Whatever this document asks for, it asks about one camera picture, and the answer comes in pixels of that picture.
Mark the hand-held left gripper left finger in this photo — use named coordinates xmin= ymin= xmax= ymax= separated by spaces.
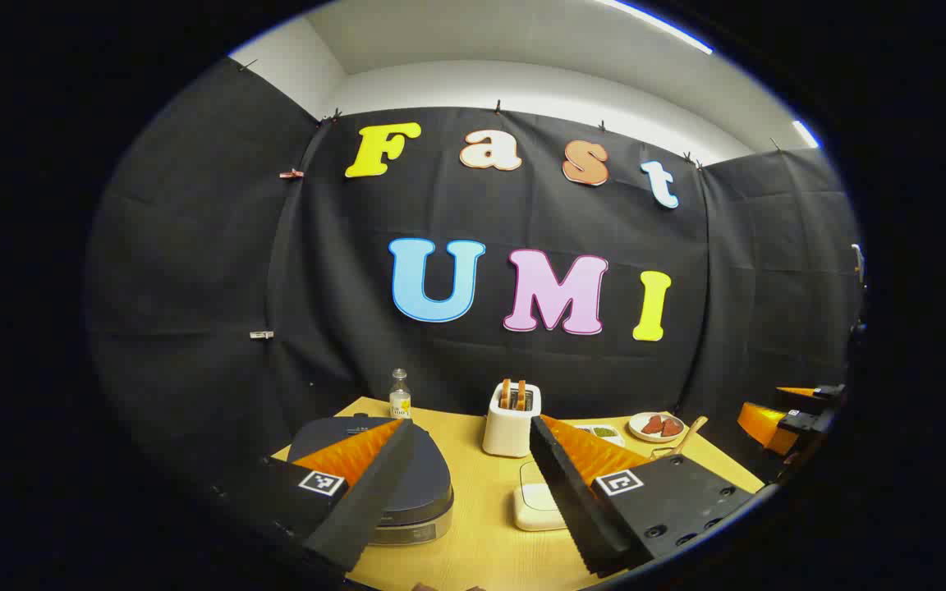
xmin=210 ymin=417 xmax=416 ymax=575

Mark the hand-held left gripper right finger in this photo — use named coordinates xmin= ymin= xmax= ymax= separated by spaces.
xmin=528 ymin=413 xmax=761 ymax=578

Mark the wooden spoon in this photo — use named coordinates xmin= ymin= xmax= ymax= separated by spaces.
xmin=672 ymin=416 xmax=709 ymax=457

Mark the clear rice container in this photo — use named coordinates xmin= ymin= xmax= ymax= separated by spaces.
xmin=512 ymin=461 xmax=570 ymax=532

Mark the white divided grain dish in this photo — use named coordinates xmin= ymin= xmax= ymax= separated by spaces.
xmin=576 ymin=424 xmax=626 ymax=448

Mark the white toaster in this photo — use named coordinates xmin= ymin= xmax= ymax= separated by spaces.
xmin=482 ymin=382 xmax=542 ymax=458

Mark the round white plate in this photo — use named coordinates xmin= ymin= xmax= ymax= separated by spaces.
xmin=628 ymin=411 xmax=687 ymax=444

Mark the small clear glass bottle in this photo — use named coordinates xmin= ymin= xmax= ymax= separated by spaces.
xmin=389 ymin=369 xmax=412 ymax=421

